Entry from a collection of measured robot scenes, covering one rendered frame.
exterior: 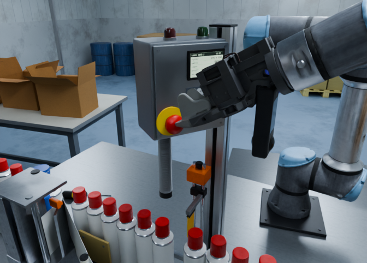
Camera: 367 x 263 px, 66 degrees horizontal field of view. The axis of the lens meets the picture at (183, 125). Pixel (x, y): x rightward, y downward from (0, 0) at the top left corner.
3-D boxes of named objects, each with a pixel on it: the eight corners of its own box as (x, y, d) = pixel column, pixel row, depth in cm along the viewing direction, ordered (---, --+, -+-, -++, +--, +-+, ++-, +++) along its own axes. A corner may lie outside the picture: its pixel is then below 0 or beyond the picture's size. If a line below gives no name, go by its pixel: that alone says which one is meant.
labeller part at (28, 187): (-12, 191, 66) (-13, 187, 66) (31, 169, 75) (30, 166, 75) (25, 209, 60) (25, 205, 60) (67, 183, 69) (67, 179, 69)
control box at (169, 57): (137, 125, 64) (131, 37, 57) (202, 113, 71) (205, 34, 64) (154, 143, 56) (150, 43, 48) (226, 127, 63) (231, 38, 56)
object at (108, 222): (102, 264, 78) (93, 203, 70) (115, 251, 82) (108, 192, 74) (117, 272, 76) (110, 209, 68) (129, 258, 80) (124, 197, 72)
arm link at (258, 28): (303, 26, 88) (244, 0, 48) (343, 27, 82) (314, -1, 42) (296, 64, 91) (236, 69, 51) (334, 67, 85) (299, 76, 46)
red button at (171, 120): (161, 113, 54) (167, 118, 52) (178, 110, 56) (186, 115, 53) (161, 131, 56) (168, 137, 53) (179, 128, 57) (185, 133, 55)
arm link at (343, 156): (313, 178, 105) (343, 22, 81) (360, 191, 97) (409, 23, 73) (306, 197, 96) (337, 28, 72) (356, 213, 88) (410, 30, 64)
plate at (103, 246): (82, 256, 79) (78, 230, 75) (84, 253, 79) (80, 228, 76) (111, 270, 74) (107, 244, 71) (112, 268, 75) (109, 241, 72)
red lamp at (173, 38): (160, 40, 53) (160, 27, 53) (173, 39, 55) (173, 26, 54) (166, 41, 51) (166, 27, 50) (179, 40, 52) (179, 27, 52)
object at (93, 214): (89, 256, 80) (79, 196, 72) (102, 244, 85) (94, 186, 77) (103, 263, 78) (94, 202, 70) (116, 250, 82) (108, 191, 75)
